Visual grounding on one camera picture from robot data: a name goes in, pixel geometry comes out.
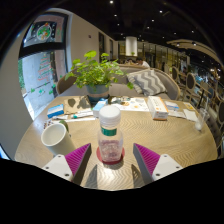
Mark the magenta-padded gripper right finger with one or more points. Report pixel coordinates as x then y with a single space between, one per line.
147 159

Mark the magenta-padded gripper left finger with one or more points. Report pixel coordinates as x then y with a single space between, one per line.
77 159

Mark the clear bottle with white cap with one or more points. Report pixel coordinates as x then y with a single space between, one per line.
110 146

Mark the white and green tube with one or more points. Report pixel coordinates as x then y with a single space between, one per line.
83 115

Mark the pill blister pack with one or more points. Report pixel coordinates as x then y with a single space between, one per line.
50 123

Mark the white and orange tissue box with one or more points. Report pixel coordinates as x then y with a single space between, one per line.
157 108

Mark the flat blue box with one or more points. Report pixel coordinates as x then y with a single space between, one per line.
55 111

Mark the printed paper leaflet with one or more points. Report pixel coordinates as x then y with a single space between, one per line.
176 114

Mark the large illustrated leaflet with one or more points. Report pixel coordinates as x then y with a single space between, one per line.
133 105

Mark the light blue small carton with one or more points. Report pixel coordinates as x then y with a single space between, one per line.
99 106

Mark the small blue and white box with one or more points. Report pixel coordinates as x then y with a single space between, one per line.
172 106

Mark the white paper card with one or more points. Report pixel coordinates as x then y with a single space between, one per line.
190 115

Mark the clear plastic cup with straw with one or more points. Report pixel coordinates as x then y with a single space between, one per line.
201 121

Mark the yellow card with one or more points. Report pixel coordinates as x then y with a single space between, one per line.
189 106

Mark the curved grey upholstered sofa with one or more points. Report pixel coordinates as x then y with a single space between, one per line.
120 90

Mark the grey white chevron cushion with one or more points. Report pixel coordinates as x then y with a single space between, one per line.
146 82

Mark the green potted plant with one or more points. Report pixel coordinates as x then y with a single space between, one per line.
93 73

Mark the person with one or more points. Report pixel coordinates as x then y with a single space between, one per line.
144 63

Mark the group of ceiling lights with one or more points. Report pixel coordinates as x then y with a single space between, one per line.
111 2

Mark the dark framed wall picture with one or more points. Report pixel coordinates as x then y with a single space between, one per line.
45 31

